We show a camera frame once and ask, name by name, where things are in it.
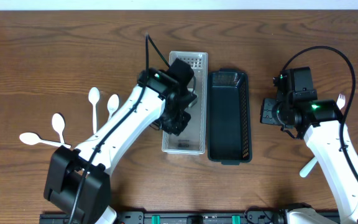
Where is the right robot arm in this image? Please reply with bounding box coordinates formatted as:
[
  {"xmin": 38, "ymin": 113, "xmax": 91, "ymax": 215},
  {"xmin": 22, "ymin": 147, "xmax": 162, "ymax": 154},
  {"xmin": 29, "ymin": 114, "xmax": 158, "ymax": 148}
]
[{"xmin": 260, "ymin": 67, "xmax": 358, "ymax": 223}]

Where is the clear plastic perforated basket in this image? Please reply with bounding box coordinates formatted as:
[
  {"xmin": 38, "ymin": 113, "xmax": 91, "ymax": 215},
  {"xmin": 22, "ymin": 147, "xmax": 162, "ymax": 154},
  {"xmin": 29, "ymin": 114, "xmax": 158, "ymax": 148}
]
[{"xmin": 162, "ymin": 51, "xmax": 208, "ymax": 155}]

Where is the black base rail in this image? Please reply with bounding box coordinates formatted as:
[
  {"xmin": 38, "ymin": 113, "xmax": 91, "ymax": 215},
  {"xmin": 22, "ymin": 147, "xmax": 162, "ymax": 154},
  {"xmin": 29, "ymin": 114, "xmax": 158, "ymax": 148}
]
[{"xmin": 39, "ymin": 210, "xmax": 341, "ymax": 224}]

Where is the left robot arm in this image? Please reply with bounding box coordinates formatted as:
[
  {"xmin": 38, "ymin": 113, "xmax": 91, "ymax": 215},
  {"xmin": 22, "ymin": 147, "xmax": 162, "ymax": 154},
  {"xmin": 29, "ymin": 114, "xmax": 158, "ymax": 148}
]
[{"xmin": 44, "ymin": 68, "xmax": 196, "ymax": 223}]

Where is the white plastic fork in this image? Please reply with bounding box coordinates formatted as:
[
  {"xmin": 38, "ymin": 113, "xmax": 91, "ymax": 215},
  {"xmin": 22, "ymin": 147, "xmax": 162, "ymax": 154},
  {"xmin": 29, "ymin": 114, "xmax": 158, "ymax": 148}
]
[
  {"xmin": 336, "ymin": 93, "xmax": 346, "ymax": 110},
  {"xmin": 299, "ymin": 157, "xmax": 318, "ymax": 178}
]

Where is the white plastic spoon upright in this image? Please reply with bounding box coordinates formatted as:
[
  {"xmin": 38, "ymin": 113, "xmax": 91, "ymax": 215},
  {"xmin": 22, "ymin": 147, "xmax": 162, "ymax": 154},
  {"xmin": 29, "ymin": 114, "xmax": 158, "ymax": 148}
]
[{"xmin": 88, "ymin": 87, "xmax": 100, "ymax": 134}]

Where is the black plastic perforated basket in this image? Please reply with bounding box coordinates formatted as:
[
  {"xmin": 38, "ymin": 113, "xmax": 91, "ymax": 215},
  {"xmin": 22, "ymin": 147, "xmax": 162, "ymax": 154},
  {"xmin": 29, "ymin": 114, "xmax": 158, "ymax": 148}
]
[{"xmin": 207, "ymin": 68, "xmax": 252, "ymax": 165}]

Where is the white plastic spoon left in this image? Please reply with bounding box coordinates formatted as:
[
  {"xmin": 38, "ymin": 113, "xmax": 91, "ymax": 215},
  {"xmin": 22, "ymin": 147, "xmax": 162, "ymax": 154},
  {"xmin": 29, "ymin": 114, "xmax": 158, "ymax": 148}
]
[{"xmin": 52, "ymin": 113, "xmax": 65, "ymax": 144}]

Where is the white plastic spoon tilted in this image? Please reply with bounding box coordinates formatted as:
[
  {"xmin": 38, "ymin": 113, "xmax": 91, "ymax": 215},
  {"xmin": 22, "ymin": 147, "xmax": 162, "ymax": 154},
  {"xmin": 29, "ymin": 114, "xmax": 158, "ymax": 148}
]
[{"xmin": 107, "ymin": 94, "xmax": 119, "ymax": 119}]

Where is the white plastic spoon horizontal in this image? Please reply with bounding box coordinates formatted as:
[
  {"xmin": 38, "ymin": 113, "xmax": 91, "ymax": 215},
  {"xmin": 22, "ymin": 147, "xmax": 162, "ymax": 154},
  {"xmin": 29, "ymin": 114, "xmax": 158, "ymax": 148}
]
[{"xmin": 19, "ymin": 133, "xmax": 71, "ymax": 149}]

